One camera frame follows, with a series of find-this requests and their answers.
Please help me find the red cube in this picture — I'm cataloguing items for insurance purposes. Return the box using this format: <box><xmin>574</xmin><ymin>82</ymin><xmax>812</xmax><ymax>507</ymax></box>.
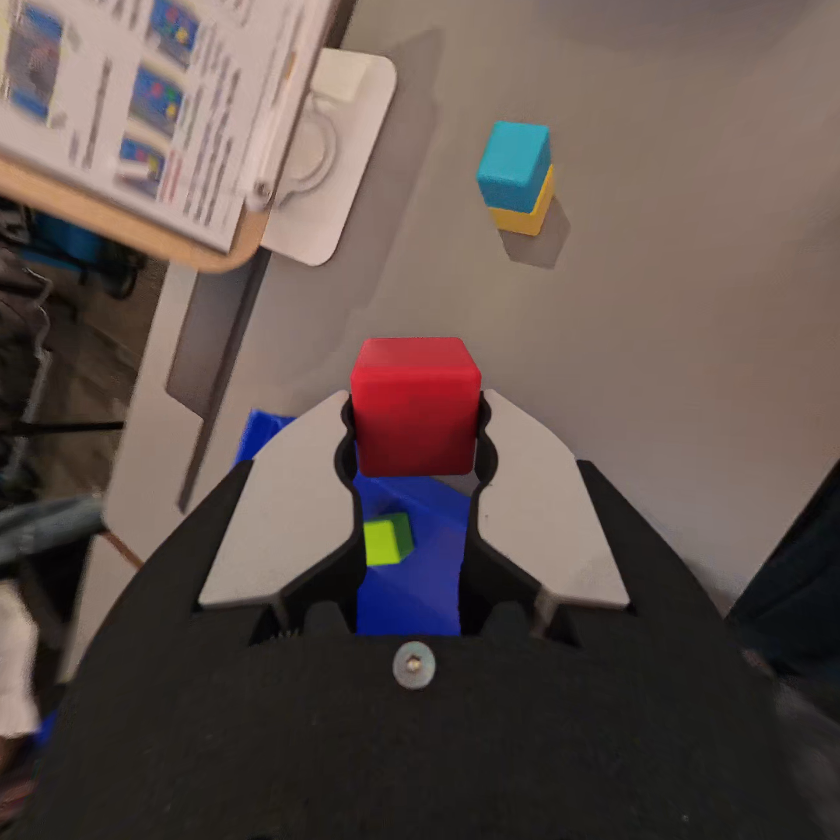
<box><xmin>350</xmin><ymin>337</ymin><xmax>483</xmax><ymax>477</ymax></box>

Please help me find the green cube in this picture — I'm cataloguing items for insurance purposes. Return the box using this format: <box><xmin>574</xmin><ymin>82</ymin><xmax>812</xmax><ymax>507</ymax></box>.
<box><xmin>363</xmin><ymin>512</ymin><xmax>415</xmax><ymax>567</ymax></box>

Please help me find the printed instruction sheet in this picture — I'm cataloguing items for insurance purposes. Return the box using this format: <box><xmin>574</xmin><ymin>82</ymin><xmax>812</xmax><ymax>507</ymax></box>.
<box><xmin>0</xmin><ymin>0</ymin><xmax>329</xmax><ymax>256</ymax></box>

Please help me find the grey desk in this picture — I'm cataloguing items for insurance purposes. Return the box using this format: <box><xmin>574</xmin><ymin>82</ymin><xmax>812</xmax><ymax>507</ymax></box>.
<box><xmin>59</xmin><ymin>0</ymin><xmax>840</xmax><ymax>683</ymax></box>

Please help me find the yellow cube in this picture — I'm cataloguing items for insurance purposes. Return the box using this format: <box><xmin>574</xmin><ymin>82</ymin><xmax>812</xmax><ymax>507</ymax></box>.
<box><xmin>487</xmin><ymin>164</ymin><xmax>557</xmax><ymax>237</ymax></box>

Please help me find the wooden board document stand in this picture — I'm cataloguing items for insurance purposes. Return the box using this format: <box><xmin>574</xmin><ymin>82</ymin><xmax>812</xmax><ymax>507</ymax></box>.
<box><xmin>0</xmin><ymin>0</ymin><xmax>399</xmax><ymax>274</ymax></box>

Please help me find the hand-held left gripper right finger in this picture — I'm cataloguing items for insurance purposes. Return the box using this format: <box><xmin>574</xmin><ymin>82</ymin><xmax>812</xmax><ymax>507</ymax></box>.
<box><xmin>459</xmin><ymin>388</ymin><xmax>632</xmax><ymax>634</ymax></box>

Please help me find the blue plastic bin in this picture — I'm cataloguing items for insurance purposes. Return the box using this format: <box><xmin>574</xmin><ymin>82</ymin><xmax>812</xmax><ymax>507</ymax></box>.
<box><xmin>233</xmin><ymin>408</ymin><xmax>473</xmax><ymax>637</ymax></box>

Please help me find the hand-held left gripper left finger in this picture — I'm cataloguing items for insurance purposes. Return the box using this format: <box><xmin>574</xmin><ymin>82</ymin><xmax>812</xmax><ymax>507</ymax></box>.
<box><xmin>197</xmin><ymin>390</ymin><xmax>365</xmax><ymax>611</ymax></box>

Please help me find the light blue cube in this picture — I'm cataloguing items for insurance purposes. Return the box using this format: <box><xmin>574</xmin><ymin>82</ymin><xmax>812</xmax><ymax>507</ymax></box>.
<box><xmin>476</xmin><ymin>120</ymin><xmax>552</xmax><ymax>215</ymax></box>

